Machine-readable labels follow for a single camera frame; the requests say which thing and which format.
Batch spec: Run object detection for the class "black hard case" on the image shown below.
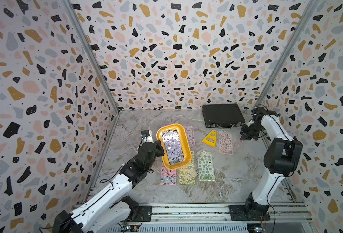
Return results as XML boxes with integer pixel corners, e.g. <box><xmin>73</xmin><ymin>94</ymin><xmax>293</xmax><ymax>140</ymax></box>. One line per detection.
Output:
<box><xmin>202</xmin><ymin>103</ymin><xmax>245</xmax><ymax>128</ymax></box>

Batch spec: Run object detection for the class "aluminium corner post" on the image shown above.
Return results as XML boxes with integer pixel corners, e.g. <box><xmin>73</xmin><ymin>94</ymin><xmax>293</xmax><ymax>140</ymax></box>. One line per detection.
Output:
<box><xmin>60</xmin><ymin>0</ymin><xmax>120</xmax><ymax>115</ymax></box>
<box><xmin>253</xmin><ymin>0</ymin><xmax>319</xmax><ymax>109</ymax></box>

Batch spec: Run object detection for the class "purple 3D sticker sheet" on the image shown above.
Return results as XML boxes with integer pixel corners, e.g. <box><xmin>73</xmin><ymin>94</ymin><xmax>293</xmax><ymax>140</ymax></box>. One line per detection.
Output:
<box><xmin>184</xmin><ymin>125</ymin><xmax>195</xmax><ymax>147</ymax></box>

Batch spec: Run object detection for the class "pink yellow cat sticker sheet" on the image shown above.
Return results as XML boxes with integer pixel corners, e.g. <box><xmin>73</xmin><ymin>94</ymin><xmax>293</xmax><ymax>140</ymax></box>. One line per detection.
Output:
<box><xmin>160</xmin><ymin>166</ymin><xmax>177</xmax><ymax>185</ymax></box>

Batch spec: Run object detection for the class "lilac character sticker sheet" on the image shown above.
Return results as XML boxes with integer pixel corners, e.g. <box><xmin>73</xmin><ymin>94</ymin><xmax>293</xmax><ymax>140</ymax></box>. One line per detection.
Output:
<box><xmin>234</xmin><ymin>140</ymin><xmax>243</xmax><ymax>150</ymax></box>

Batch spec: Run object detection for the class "left aluminium corner post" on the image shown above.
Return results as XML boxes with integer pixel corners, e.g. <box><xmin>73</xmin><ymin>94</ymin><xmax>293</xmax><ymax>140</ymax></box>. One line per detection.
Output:
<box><xmin>60</xmin><ymin>0</ymin><xmax>120</xmax><ymax>115</ymax></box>

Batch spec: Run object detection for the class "yellow plastic storage box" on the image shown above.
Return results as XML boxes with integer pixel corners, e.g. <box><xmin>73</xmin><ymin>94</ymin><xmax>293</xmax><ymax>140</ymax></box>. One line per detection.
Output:
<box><xmin>156</xmin><ymin>124</ymin><xmax>192</xmax><ymax>170</ymax></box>

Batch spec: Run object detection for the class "yellow triangular plastic block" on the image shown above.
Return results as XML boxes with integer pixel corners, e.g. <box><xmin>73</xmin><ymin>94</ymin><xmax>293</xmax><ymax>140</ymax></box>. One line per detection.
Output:
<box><xmin>202</xmin><ymin>130</ymin><xmax>217</xmax><ymax>148</ymax></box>

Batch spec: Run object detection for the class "green animal sticker sheet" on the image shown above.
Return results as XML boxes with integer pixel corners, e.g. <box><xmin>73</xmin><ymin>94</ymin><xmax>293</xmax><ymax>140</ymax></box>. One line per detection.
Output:
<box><xmin>179</xmin><ymin>151</ymin><xmax>196</xmax><ymax>185</ymax></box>

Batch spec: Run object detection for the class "pink bear sticker sheet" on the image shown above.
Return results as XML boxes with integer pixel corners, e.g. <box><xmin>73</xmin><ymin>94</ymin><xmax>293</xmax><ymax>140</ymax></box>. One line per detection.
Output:
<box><xmin>219</xmin><ymin>131</ymin><xmax>234</xmax><ymax>155</ymax></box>

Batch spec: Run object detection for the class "right aluminium corner post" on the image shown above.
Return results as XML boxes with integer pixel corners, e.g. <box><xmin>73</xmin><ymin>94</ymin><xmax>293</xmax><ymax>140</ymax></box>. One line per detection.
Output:
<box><xmin>253</xmin><ymin>0</ymin><xmax>319</xmax><ymax>109</ymax></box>

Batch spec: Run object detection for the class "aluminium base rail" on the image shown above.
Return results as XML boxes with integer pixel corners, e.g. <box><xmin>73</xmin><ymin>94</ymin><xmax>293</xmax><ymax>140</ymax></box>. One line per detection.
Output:
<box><xmin>66</xmin><ymin>203</ymin><xmax>318</xmax><ymax>233</ymax></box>

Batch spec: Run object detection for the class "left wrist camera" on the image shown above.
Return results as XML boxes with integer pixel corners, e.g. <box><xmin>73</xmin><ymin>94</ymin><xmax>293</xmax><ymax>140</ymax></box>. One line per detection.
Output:
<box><xmin>141</xmin><ymin>130</ymin><xmax>154</xmax><ymax>144</ymax></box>

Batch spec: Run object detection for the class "purple bonbon sticker sheet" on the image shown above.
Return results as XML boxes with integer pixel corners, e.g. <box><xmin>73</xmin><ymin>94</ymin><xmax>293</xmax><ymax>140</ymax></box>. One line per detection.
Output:
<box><xmin>162</xmin><ymin>131</ymin><xmax>185</xmax><ymax>165</ymax></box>

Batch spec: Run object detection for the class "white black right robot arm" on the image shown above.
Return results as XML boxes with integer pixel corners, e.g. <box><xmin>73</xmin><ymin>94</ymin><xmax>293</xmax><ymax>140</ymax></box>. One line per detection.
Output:
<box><xmin>240</xmin><ymin>104</ymin><xmax>303</xmax><ymax>206</ymax></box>

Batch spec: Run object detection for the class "green frog sticker sheet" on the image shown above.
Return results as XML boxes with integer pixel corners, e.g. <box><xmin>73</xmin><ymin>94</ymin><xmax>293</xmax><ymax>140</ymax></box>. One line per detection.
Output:
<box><xmin>198</xmin><ymin>151</ymin><xmax>216</xmax><ymax>181</ymax></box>

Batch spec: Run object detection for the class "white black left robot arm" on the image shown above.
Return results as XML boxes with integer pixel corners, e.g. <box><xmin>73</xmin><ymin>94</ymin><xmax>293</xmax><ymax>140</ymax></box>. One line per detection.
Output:
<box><xmin>51</xmin><ymin>140</ymin><xmax>165</xmax><ymax>233</ymax></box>

